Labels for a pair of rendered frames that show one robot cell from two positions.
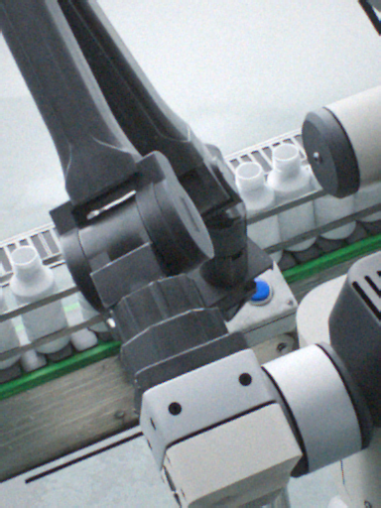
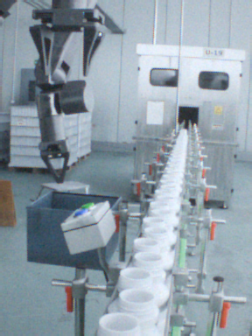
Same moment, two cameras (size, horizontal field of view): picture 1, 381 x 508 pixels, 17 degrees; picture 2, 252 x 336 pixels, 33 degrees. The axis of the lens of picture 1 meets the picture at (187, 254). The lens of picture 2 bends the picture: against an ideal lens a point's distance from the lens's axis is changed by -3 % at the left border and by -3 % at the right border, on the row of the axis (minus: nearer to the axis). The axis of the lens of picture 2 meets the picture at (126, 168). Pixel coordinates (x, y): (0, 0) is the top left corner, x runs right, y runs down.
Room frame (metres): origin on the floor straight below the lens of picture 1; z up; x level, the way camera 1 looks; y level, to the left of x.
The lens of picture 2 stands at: (1.62, -0.89, 1.36)
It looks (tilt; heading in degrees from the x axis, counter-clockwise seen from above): 9 degrees down; 112
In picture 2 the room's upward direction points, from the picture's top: 3 degrees clockwise
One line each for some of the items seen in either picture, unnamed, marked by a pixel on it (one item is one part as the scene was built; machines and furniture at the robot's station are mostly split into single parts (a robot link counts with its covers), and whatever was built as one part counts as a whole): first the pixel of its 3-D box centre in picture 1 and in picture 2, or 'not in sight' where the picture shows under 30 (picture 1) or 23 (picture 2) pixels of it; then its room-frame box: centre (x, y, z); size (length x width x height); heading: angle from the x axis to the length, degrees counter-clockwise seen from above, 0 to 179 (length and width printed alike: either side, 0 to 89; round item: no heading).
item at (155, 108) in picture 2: not in sight; (155, 112); (-0.25, 4.56, 1.22); 0.23 x 0.03 x 0.32; 14
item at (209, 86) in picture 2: not in sight; (186, 124); (-0.04, 5.41, 1.05); 1.60 x 1.40 x 2.10; 104
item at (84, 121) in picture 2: not in sight; (64, 131); (-3.39, 7.58, 0.59); 1.25 x 1.03 x 1.17; 106
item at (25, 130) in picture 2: not in sight; (45, 137); (-2.90, 6.07, 0.59); 1.24 x 1.03 x 1.17; 107
